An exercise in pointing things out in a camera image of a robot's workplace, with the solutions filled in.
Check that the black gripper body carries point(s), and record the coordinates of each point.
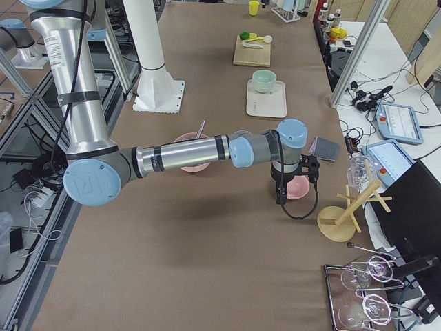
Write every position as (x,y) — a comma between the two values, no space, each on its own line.
(278,181)

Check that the small pink bowl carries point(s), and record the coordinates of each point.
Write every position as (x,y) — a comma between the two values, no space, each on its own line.
(298,187)

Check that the white ceramic spoon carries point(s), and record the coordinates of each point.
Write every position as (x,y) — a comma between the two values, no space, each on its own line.
(253,40)

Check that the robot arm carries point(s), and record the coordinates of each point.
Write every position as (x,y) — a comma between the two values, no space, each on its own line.
(97,168)

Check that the green bowl stack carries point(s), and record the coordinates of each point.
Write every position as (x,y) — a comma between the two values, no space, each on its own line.
(263,81)

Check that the large pink bowl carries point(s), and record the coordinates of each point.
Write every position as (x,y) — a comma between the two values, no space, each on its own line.
(195,168)

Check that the grey folded cloth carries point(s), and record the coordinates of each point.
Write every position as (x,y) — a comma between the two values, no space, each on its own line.
(325,149)

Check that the clear plastic bottle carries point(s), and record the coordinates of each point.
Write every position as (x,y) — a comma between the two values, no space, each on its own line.
(361,172)

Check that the wooden mug tree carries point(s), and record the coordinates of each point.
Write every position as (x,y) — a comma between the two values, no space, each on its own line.
(340,224)

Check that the cream serving tray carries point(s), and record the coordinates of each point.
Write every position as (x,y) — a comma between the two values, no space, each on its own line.
(272,104)

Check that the lower teach pendant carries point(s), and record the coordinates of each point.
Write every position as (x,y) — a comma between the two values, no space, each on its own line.
(390,160)

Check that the teach pendant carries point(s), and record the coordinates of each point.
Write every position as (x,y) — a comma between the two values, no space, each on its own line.
(398,122)
(390,160)

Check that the upper teach pendant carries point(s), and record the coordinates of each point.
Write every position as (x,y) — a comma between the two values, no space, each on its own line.
(398,122)

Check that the metal ice scoop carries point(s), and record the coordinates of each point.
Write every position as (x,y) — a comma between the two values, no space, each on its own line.
(200,130)

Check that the black computer monitor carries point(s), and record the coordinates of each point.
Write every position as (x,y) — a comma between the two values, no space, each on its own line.
(412,227)

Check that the wooden cutting board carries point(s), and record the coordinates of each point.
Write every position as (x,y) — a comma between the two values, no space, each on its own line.
(258,56)

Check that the wine glass rack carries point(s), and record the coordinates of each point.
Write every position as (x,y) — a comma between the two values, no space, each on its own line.
(357,292)

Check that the green toy lime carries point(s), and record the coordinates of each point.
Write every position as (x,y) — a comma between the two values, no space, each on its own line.
(244,34)

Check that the yellow plastic cup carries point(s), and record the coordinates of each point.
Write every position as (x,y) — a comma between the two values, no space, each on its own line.
(253,7)

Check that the white wire cup rack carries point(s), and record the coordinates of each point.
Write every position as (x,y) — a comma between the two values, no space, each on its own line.
(288,10)

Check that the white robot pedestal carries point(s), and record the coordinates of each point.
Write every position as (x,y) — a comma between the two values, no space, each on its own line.
(157,91)

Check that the aluminium frame post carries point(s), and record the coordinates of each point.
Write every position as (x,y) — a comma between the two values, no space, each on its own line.
(366,34)

